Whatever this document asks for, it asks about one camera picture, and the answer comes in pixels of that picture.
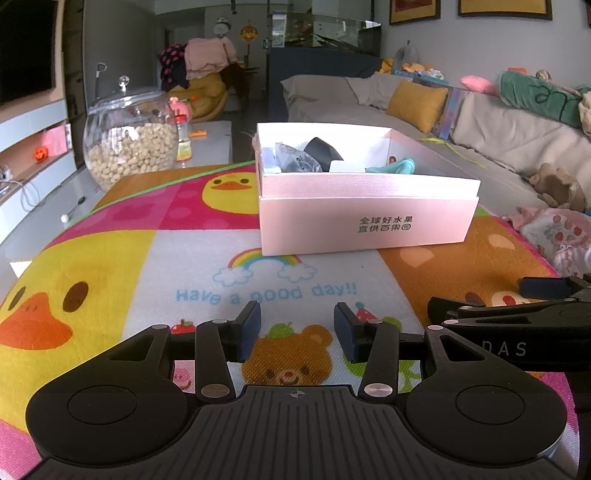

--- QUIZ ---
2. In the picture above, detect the small white box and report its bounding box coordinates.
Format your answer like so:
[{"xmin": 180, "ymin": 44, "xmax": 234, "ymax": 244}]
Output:
[{"xmin": 329, "ymin": 159, "xmax": 370, "ymax": 174}]

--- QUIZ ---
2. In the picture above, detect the glass fish tank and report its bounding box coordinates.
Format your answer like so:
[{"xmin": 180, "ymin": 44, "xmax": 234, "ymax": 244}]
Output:
[{"xmin": 271, "ymin": 13, "xmax": 383, "ymax": 58}]

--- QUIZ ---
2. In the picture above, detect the shiny colourful book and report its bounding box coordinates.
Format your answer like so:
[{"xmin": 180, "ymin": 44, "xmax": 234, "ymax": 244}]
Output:
[{"xmin": 436, "ymin": 87, "xmax": 465, "ymax": 140}]

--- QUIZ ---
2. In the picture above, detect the teal plastic item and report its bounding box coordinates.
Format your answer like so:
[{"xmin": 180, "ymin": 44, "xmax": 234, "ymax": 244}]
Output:
[{"xmin": 366, "ymin": 156, "xmax": 416, "ymax": 176}]

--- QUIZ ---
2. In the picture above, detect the pile of small toys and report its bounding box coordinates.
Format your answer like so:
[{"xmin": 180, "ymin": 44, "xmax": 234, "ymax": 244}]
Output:
[{"xmin": 376, "ymin": 41, "xmax": 448, "ymax": 86}]

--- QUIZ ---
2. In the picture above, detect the strawberry print cloth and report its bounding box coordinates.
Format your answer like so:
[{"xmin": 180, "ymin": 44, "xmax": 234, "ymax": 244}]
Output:
[{"xmin": 505, "ymin": 207, "xmax": 591, "ymax": 278}]

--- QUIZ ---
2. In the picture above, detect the glass jar of nuts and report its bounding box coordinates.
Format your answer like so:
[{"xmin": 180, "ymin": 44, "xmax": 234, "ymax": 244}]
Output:
[{"xmin": 83, "ymin": 75, "xmax": 180, "ymax": 192}]

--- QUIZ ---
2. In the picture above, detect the yellow cushion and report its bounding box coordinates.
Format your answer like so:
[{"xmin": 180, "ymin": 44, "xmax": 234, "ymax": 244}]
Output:
[{"xmin": 385, "ymin": 79, "xmax": 450, "ymax": 134}]

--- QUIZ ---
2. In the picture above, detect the black rounded item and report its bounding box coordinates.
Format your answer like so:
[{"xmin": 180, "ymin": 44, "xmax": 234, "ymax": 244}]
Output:
[{"xmin": 302, "ymin": 137, "xmax": 345, "ymax": 172}]

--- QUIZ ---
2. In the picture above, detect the white-tipped spoon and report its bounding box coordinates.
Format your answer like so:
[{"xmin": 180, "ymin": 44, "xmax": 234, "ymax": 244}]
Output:
[{"xmin": 60, "ymin": 196, "xmax": 88, "ymax": 223}]

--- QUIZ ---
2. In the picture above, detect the white media cabinet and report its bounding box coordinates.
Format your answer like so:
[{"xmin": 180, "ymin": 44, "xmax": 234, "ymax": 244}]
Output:
[{"xmin": 0, "ymin": 99, "xmax": 77, "ymax": 245}]

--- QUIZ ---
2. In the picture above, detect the pink plush toy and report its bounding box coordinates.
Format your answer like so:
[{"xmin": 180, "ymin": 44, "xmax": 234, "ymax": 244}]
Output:
[{"xmin": 460, "ymin": 74, "xmax": 497, "ymax": 95}]

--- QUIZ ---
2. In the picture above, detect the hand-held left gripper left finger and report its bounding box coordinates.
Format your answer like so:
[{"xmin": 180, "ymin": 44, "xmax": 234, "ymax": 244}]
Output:
[{"xmin": 108, "ymin": 300, "xmax": 262, "ymax": 403}]

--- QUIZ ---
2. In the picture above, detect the green plush toy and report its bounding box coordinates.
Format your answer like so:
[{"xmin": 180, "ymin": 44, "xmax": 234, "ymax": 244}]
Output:
[{"xmin": 496, "ymin": 69, "xmax": 591, "ymax": 130}]

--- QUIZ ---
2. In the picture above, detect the black television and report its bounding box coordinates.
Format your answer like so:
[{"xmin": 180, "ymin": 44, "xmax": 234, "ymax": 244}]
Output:
[{"xmin": 0, "ymin": 0, "xmax": 58, "ymax": 107}]

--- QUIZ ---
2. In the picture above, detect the pink clothes pile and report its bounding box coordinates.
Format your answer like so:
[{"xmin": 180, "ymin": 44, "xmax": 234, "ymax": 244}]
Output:
[{"xmin": 185, "ymin": 37, "xmax": 238, "ymax": 80}]

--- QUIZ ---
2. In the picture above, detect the clear plastic bag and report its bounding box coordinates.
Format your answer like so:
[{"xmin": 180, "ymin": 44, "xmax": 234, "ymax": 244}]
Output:
[{"xmin": 261, "ymin": 142, "xmax": 324, "ymax": 174}]

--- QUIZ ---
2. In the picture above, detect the yellow plush chair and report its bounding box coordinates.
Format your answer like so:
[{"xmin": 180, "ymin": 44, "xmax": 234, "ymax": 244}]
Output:
[{"xmin": 167, "ymin": 74, "xmax": 228, "ymax": 120}]

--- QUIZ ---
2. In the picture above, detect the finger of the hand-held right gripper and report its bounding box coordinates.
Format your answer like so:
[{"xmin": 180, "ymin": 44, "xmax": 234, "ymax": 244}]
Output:
[
  {"xmin": 427, "ymin": 295, "xmax": 573, "ymax": 326},
  {"xmin": 518, "ymin": 276, "xmax": 585, "ymax": 301}
]

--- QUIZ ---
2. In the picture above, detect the pink cardboard box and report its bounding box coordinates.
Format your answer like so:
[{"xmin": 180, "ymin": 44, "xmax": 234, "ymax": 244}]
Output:
[{"xmin": 255, "ymin": 122, "xmax": 482, "ymax": 257}]

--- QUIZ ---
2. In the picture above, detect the dark blue cabinet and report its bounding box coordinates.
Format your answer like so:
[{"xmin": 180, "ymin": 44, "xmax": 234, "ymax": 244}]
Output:
[{"xmin": 268, "ymin": 48, "xmax": 384, "ymax": 123}]

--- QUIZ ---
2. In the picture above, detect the pink paper sheet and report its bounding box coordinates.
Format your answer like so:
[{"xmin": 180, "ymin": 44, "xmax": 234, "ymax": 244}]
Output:
[{"xmin": 42, "ymin": 126, "xmax": 70, "ymax": 155}]

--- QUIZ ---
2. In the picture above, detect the small bottle with red cap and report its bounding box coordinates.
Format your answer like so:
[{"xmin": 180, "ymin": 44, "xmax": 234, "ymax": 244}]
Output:
[{"xmin": 168, "ymin": 113, "xmax": 192, "ymax": 162}]

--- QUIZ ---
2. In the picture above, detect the white cable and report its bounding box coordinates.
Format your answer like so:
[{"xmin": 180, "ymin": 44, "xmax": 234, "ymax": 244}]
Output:
[{"xmin": 0, "ymin": 178, "xmax": 42, "ymax": 208}]

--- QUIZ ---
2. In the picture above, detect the brown plush toy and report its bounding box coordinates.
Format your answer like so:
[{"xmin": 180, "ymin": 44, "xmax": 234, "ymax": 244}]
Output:
[{"xmin": 529, "ymin": 162, "xmax": 588, "ymax": 210}]

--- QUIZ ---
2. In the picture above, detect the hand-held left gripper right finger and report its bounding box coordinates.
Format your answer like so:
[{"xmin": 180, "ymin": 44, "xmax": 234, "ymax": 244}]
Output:
[{"xmin": 333, "ymin": 302, "xmax": 481, "ymax": 402}]

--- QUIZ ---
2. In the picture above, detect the grey covered sofa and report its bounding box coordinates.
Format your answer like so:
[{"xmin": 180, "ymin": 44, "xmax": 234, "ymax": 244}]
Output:
[{"xmin": 281, "ymin": 74, "xmax": 591, "ymax": 217}]

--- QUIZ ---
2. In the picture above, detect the beige plush toy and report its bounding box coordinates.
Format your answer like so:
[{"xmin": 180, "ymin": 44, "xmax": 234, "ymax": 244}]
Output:
[{"xmin": 577, "ymin": 90, "xmax": 591, "ymax": 137}]

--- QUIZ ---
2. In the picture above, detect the black pink-dotted garment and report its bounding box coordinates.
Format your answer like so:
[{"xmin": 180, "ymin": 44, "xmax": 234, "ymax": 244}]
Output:
[{"xmin": 158, "ymin": 43, "xmax": 189, "ymax": 90}]

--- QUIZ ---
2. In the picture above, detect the red framed picture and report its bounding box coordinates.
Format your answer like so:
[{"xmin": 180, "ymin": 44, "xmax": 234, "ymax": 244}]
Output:
[
  {"xmin": 389, "ymin": 0, "xmax": 440, "ymax": 26},
  {"xmin": 457, "ymin": 0, "xmax": 553, "ymax": 21}
]

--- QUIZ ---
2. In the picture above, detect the colourful printed play mat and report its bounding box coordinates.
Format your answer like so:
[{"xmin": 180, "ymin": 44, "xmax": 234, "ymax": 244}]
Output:
[{"xmin": 0, "ymin": 161, "xmax": 583, "ymax": 480}]

